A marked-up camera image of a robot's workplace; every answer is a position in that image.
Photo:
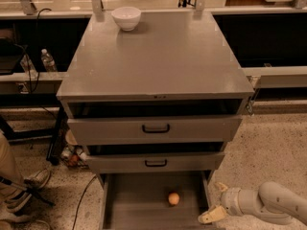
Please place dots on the orange fruit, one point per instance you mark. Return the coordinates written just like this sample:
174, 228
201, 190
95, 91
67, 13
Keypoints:
173, 198

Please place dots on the grey middle drawer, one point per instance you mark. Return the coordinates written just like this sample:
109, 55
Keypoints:
155, 162

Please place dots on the grey top drawer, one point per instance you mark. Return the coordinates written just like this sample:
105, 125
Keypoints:
155, 130

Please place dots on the clutter of small items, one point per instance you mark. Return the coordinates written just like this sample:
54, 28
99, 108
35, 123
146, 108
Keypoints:
72, 155

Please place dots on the white ceramic bowl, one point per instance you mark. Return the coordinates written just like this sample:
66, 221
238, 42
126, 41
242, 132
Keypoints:
126, 18

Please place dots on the grey metal drawer cabinet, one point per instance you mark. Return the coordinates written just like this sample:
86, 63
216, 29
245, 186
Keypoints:
173, 64

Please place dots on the black tripod stand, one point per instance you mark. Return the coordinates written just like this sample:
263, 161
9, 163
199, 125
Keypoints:
26, 190

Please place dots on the grey open bottom drawer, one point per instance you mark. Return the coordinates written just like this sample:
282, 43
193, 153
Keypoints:
139, 201

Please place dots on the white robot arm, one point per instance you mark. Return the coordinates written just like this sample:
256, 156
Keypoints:
271, 202

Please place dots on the person's leg beige trousers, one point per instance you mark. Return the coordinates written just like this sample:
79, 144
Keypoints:
9, 170

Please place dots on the clear plastic water bottle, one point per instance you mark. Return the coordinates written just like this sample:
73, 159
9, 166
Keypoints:
48, 61

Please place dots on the black table frame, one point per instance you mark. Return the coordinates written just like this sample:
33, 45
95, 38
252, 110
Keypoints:
33, 117

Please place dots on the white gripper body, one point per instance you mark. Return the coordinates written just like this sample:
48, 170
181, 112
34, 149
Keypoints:
228, 200

